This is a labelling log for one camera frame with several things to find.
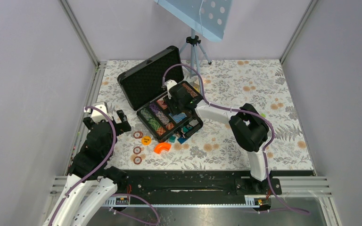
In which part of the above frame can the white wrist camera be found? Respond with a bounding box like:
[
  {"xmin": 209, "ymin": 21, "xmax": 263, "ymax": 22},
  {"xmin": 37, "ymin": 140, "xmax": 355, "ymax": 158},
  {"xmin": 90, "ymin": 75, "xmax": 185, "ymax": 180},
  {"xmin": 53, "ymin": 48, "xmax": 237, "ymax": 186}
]
[
  {"xmin": 165, "ymin": 80, "xmax": 178, "ymax": 99},
  {"xmin": 83, "ymin": 102, "xmax": 109, "ymax": 123}
]

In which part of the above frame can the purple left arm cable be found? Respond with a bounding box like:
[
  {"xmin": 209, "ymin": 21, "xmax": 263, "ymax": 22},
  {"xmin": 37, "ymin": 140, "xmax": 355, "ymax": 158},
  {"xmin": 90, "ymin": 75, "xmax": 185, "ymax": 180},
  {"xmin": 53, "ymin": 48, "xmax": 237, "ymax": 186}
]
[{"xmin": 47, "ymin": 106, "xmax": 160, "ymax": 226}]

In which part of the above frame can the blue toy brick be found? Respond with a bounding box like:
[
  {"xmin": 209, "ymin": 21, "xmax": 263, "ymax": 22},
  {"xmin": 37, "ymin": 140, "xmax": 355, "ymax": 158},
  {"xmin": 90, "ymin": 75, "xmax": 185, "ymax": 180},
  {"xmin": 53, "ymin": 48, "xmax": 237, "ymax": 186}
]
[{"xmin": 177, "ymin": 137, "xmax": 188, "ymax": 144}]

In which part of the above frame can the black poker set case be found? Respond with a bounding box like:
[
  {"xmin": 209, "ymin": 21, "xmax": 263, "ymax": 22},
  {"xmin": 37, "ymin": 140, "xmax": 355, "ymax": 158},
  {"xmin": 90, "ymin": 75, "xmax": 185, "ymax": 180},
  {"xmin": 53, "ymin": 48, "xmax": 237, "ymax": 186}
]
[{"xmin": 117, "ymin": 46, "xmax": 203, "ymax": 143}]

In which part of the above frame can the yellow big blind button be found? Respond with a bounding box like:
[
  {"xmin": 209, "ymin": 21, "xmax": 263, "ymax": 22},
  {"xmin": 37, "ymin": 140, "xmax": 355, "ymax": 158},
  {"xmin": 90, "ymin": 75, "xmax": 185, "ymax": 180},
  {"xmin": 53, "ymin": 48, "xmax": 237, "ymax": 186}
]
[{"xmin": 141, "ymin": 136, "xmax": 152, "ymax": 145}]

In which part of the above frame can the red poker chip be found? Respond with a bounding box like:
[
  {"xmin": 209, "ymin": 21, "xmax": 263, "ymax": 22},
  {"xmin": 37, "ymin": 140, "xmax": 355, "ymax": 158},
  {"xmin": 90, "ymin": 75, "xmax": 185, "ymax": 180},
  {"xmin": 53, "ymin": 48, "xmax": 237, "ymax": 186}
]
[
  {"xmin": 133, "ymin": 146, "xmax": 142, "ymax": 155},
  {"xmin": 133, "ymin": 131, "xmax": 143, "ymax": 139},
  {"xmin": 133, "ymin": 156, "xmax": 142, "ymax": 165}
]

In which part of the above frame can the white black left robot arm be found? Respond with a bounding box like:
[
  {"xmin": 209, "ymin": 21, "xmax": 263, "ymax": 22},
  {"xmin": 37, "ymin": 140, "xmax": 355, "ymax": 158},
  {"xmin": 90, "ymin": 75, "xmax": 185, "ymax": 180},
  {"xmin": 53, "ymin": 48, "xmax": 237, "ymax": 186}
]
[{"xmin": 43, "ymin": 105, "xmax": 131, "ymax": 226}]

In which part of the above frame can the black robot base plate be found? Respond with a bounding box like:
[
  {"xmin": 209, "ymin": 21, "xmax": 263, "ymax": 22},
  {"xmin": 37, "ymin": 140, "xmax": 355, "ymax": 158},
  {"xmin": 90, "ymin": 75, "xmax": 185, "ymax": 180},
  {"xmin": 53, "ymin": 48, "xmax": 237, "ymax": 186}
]
[{"xmin": 116, "ymin": 170, "xmax": 282, "ymax": 206}]

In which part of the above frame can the blue tripod stand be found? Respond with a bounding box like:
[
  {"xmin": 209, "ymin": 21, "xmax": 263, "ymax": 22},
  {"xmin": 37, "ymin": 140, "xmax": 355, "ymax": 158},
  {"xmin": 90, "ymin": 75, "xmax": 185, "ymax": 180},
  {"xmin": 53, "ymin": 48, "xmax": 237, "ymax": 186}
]
[{"xmin": 179, "ymin": 28, "xmax": 212, "ymax": 73}]

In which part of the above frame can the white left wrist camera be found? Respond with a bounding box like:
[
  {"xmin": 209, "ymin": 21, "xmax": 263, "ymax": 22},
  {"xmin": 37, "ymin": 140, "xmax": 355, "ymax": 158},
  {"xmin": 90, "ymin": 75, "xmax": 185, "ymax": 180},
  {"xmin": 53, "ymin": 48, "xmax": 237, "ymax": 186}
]
[{"xmin": 83, "ymin": 102, "xmax": 109, "ymax": 123}]

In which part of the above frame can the green chip row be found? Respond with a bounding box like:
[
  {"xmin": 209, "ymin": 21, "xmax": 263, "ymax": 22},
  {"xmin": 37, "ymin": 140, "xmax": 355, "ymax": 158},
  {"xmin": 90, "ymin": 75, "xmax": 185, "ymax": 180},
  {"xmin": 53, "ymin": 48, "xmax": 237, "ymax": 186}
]
[{"xmin": 140, "ymin": 108, "xmax": 162, "ymax": 131}]

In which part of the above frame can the blue card deck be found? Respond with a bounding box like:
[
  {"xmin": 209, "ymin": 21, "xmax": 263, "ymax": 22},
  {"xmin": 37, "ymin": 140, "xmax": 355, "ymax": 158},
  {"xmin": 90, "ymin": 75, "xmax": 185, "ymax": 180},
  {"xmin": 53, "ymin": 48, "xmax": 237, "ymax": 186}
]
[{"xmin": 169, "ymin": 113, "xmax": 187, "ymax": 124}]

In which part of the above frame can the floral table mat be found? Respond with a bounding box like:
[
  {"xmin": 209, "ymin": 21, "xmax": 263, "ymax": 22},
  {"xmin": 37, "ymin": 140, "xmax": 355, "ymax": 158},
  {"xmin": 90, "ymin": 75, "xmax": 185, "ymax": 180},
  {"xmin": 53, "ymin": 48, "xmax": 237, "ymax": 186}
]
[{"xmin": 95, "ymin": 59, "xmax": 314, "ymax": 170}]

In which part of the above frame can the orange curved toy block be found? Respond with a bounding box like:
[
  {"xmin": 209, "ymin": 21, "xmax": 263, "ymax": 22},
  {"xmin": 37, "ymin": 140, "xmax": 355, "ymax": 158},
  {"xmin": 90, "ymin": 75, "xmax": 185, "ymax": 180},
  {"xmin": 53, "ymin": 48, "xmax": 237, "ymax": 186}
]
[{"xmin": 153, "ymin": 142, "xmax": 172, "ymax": 154}]

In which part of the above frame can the black all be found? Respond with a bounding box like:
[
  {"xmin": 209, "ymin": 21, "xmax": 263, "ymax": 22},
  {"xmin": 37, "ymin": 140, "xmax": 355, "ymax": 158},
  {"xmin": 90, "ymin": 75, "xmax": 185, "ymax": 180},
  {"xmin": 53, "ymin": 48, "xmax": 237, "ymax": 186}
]
[{"xmin": 156, "ymin": 97, "xmax": 167, "ymax": 109}]

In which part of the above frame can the teal triangular toy block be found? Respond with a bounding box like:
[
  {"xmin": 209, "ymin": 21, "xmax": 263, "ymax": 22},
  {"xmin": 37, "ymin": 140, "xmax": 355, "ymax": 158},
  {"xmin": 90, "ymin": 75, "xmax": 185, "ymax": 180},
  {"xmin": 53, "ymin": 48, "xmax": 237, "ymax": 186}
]
[{"xmin": 169, "ymin": 136, "xmax": 177, "ymax": 143}]

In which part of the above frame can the orange blue chip row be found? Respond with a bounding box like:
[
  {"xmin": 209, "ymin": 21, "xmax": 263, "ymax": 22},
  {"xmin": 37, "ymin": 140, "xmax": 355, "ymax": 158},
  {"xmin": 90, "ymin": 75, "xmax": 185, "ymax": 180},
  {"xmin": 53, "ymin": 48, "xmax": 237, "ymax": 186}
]
[{"xmin": 182, "ymin": 83, "xmax": 199, "ymax": 98}]

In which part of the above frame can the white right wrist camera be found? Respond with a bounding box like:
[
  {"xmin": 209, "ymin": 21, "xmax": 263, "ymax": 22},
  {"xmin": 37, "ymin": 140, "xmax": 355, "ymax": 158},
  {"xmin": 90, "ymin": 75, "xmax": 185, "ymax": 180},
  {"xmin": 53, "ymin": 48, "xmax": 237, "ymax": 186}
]
[{"xmin": 165, "ymin": 80, "xmax": 178, "ymax": 99}]

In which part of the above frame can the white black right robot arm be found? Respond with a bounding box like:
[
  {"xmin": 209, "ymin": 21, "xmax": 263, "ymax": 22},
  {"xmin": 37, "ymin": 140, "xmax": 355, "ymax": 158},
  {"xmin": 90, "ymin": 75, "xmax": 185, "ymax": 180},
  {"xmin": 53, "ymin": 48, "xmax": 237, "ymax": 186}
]
[{"xmin": 163, "ymin": 80, "xmax": 276, "ymax": 195}]

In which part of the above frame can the red yellow chip row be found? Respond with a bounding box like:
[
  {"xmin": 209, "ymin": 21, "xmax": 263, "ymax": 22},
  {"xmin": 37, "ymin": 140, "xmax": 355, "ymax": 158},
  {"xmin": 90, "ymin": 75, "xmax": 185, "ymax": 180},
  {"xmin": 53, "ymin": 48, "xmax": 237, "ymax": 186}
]
[{"xmin": 156, "ymin": 122, "xmax": 174, "ymax": 136}]

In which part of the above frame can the blue perforated board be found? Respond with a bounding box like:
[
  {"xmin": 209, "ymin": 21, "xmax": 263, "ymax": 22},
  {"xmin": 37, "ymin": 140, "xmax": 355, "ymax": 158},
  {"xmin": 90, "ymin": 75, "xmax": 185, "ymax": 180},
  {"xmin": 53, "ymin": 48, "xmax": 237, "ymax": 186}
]
[{"xmin": 155, "ymin": 0, "xmax": 233, "ymax": 42}]

